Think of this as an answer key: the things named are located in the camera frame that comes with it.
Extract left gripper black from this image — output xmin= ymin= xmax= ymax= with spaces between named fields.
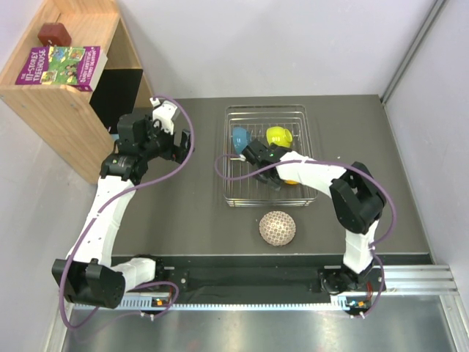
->
xmin=139 ymin=113 xmax=193 ymax=165

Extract lime green bowl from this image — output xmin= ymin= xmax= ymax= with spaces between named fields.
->
xmin=265 ymin=126 xmax=293 ymax=148

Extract patterned beige upturned bowl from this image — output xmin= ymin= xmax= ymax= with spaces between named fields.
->
xmin=259 ymin=210 xmax=296 ymax=246

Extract blue bowl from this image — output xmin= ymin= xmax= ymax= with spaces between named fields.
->
xmin=232 ymin=126 xmax=251 ymax=155

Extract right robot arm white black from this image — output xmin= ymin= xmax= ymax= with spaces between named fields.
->
xmin=240 ymin=139 xmax=386 ymax=295

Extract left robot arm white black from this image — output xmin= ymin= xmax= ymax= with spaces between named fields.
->
xmin=52 ymin=106 xmax=191 ymax=309

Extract wooden shelf unit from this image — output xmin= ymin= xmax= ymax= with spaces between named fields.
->
xmin=1 ymin=1 xmax=141 ymax=184

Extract purple treehouse book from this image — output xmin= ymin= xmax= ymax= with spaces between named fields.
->
xmin=15 ymin=46 xmax=108 ymax=92

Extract dark red block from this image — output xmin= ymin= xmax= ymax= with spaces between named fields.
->
xmin=37 ymin=22 xmax=72 ymax=46

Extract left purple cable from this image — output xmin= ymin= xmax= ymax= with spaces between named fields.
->
xmin=58 ymin=94 xmax=196 ymax=331

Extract purple cable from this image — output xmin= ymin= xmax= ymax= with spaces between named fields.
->
xmin=213 ymin=153 xmax=399 ymax=319
xmin=58 ymin=94 xmax=196 ymax=331

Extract metal wire dish rack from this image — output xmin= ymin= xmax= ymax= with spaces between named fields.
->
xmin=223 ymin=105 xmax=321 ymax=207

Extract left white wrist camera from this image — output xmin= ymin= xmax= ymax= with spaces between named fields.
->
xmin=149 ymin=97 xmax=180 ymax=135

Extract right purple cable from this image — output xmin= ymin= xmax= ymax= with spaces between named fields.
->
xmin=213 ymin=153 xmax=399 ymax=319

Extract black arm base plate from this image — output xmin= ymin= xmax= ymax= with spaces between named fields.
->
xmin=124 ymin=254 xmax=389 ymax=304

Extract aluminium rail frame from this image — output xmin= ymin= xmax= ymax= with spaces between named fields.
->
xmin=45 ymin=254 xmax=468 ymax=351

